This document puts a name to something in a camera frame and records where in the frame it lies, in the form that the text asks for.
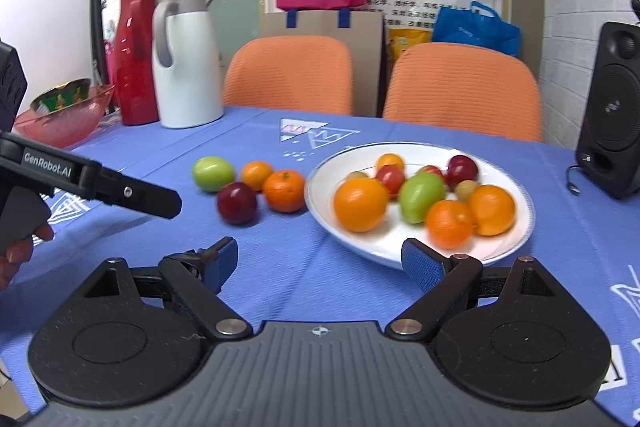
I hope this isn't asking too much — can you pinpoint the white thermos jug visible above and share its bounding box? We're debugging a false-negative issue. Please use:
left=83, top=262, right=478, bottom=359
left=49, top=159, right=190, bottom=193
left=151, top=0, right=224, bottom=129

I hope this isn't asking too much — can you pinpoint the red thermos jug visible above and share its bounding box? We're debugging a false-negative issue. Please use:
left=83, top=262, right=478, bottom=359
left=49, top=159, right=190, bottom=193
left=114, top=0, right=161, bottom=126

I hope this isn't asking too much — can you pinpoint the green plum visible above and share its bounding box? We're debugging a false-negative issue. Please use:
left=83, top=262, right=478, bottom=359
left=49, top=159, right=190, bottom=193
left=192, top=157, right=236, bottom=194
left=398, top=172, right=447, bottom=225

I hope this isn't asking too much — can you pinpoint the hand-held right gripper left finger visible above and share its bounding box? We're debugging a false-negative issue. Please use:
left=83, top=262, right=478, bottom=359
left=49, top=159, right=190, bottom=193
left=82, top=236, right=253, bottom=342

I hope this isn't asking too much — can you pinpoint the blue tote bag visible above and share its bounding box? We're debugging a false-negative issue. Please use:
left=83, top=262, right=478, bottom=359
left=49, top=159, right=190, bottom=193
left=431, top=2, right=522, bottom=58

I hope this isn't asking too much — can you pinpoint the white round plate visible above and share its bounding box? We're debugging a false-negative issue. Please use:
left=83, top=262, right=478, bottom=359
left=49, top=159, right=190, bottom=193
left=304, top=142, right=536, bottom=270

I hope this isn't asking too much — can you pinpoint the brown paper bag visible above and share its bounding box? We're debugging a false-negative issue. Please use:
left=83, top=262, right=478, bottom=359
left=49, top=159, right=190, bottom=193
left=259, top=8, right=386, bottom=118

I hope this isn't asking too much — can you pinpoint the yellow packet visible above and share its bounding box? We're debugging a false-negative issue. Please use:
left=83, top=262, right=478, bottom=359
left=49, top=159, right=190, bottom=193
left=387, top=28, right=433, bottom=62

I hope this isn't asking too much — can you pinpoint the pink glass bowl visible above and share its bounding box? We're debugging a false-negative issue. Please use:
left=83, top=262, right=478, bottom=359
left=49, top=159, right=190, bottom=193
left=12, top=82, right=116, bottom=148

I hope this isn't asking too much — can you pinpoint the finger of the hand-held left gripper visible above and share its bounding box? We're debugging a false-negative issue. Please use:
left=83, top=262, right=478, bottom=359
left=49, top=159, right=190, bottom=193
left=95, top=167, right=182, bottom=220

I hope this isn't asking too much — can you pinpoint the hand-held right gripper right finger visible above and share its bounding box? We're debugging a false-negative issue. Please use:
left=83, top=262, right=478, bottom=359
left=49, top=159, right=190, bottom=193
left=385, top=237, right=557, bottom=342

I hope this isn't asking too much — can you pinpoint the small orange tangerine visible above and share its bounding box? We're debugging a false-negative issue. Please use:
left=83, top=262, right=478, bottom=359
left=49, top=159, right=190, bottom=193
left=241, top=161, right=275, bottom=192
left=376, top=153, right=406, bottom=172

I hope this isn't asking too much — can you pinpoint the person's left hand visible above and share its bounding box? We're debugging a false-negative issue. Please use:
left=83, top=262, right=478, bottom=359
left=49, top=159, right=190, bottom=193
left=0, top=219, right=55, bottom=290

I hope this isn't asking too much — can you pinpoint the black speaker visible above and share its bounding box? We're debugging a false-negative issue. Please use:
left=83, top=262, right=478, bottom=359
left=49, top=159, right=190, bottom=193
left=575, top=21, right=640, bottom=200

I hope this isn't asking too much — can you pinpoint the green patterned object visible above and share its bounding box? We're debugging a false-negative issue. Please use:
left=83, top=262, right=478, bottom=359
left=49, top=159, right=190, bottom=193
left=30, top=78, right=93, bottom=114

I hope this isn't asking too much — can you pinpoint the orange fabric chair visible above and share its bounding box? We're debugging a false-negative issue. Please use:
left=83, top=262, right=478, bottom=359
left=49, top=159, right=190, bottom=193
left=222, top=36, right=355, bottom=115
left=382, top=43, right=543, bottom=142

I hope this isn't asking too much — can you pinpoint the dark red plum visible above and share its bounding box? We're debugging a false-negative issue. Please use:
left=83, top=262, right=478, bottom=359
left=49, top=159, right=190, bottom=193
left=216, top=182, right=259, bottom=226
left=446, top=155, right=478, bottom=190

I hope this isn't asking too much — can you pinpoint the blue printed tablecloth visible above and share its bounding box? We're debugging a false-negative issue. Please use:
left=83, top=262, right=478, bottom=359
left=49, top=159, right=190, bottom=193
left=0, top=104, right=640, bottom=427

